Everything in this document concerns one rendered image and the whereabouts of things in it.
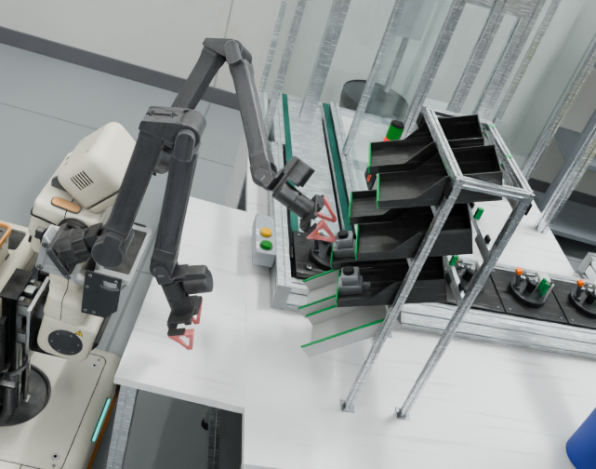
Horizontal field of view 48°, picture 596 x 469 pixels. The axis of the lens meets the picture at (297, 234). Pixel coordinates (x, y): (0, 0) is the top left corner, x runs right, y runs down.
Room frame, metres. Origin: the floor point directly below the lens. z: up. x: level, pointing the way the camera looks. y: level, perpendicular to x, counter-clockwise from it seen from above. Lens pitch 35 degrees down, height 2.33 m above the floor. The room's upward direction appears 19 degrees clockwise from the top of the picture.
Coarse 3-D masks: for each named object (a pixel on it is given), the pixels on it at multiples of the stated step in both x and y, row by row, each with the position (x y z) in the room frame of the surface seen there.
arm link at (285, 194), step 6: (282, 180) 1.55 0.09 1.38; (288, 180) 1.54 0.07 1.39; (276, 186) 1.54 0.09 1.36; (282, 186) 1.53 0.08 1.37; (288, 186) 1.54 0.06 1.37; (276, 192) 1.52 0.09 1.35; (282, 192) 1.52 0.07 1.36; (288, 192) 1.52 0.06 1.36; (294, 192) 1.53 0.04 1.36; (276, 198) 1.52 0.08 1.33; (282, 198) 1.51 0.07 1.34; (288, 198) 1.52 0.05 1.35; (294, 198) 1.52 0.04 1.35; (282, 204) 1.53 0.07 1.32; (288, 204) 1.52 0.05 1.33
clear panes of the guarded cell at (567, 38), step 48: (288, 0) 2.95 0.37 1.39; (384, 0) 3.18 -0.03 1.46; (576, 0) 3.21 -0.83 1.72; (336, 48) 3.14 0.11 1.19; (528, 48) 3.37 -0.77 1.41; (576, 48) 3.02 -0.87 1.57; (288, 96) 3.11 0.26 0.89; (336, 96) 3.16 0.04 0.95; (432, 96) 3.28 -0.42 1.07; (528, 96) 3.20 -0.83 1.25; (528, 144) 2.99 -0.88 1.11
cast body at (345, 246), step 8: (344, 232) 1.57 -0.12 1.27; (336, 240) 1.54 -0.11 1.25; (344, 240) 1.54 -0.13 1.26; (352, 240) 1.55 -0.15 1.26; (336, 248) 1.54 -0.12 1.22; (344, 248) 1.54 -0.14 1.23; (352, 248) 1.54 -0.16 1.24; (336, 256) 1.54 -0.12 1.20; (344, 256) 1.54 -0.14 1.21; (352, 256) 1.55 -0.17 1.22
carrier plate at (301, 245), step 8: (296, 232) 1.91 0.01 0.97; (296, 240) 1.87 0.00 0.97; (304, 240) 1.88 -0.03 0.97; (312, 240) 1.90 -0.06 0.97; (320, 240) 1.91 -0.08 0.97; (296, 248) 1.82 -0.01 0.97; (304, 248) 1.84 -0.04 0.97; (296, 256) 1.78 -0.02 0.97; (304, 256) 1.80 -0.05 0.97; (296, 264) 1.74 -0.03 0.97; (304, 264) 1.76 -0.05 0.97; (312, 264) 1.77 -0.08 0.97; (296, 272) 1.71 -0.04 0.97; (304, 272) 1.72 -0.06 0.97; (312, 272) 1.73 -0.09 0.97; (320, 272) 1.75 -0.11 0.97
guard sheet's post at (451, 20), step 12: (456, 0) 2.04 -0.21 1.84; (456, 12) 2.05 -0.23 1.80; (444, 24) 2.05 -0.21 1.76; (456, 24) 2.04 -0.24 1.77; (444, 36) 2.04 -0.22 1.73; (432, 48) 2.07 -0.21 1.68; (444, 48) 2.04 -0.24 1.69; (432, 60) 2.04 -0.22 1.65; (432, 72) 2.04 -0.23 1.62; (420, 84) 2.05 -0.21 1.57; (420, 96) 2.04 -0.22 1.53; (408, 108) 2.06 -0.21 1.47; (420, 108) 2.04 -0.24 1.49; (408, 120) 2.04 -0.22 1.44; (408, 132) 2.04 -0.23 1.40
